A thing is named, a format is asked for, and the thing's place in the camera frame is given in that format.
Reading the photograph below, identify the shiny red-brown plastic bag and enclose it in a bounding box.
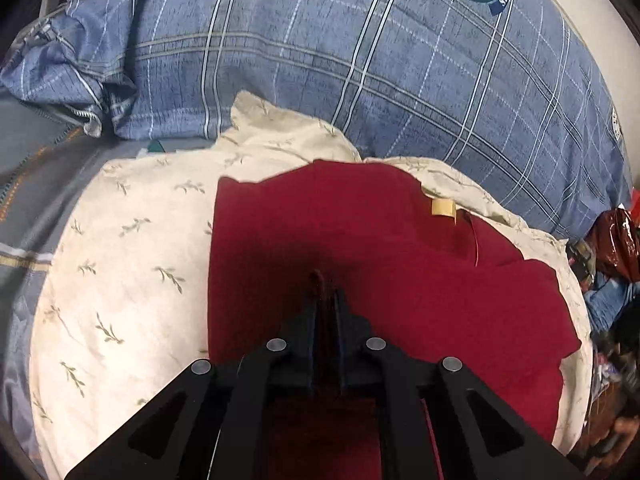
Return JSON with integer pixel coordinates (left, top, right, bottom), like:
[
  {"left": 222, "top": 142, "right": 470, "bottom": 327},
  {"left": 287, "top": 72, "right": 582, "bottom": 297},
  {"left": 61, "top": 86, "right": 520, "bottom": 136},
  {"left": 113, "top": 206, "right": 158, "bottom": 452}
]
[{"left": 585, "top": 207, "right": 640, "bottom": 283}]

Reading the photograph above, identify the crumpled blue cloth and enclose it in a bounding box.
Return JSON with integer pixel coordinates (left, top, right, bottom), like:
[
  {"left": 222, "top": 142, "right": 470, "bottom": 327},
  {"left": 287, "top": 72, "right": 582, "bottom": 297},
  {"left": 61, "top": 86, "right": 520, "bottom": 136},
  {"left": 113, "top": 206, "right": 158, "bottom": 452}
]
[{"left": 582, "top": 280, "right": 640, "bottom": 333}]

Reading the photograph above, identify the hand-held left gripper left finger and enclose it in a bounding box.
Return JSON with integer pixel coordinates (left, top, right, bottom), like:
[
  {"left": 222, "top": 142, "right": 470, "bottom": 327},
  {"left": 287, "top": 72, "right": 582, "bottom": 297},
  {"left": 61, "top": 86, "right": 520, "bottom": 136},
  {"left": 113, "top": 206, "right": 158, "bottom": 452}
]
[{"left": 64, "top": 270, "right": 328, "bottom": 480}]

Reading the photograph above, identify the dark red cloth garment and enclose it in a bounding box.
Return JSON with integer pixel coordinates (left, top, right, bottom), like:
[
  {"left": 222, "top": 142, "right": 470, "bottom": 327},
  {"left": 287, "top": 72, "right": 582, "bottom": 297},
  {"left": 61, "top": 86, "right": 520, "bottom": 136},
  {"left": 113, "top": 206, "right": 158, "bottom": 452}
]
[{"left": 207, "top": 159, "right": 582, "bottom": 480}]

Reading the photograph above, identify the cream leaf-print cloth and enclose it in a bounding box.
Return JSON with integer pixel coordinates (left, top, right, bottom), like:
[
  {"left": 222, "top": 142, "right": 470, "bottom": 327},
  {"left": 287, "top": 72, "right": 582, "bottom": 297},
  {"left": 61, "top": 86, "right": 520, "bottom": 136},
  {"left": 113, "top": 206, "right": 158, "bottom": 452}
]
[{"left": 29, "top": 91, "right": 596, "bottom": 480}]

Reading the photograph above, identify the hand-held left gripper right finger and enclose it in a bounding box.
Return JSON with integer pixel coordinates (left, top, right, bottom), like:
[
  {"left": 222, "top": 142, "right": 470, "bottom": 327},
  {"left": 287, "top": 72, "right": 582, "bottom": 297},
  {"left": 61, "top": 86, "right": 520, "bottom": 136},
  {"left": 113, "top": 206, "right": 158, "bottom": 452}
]
[{"left": 328, "top": 286, "right": 587, "bottom": 480}]

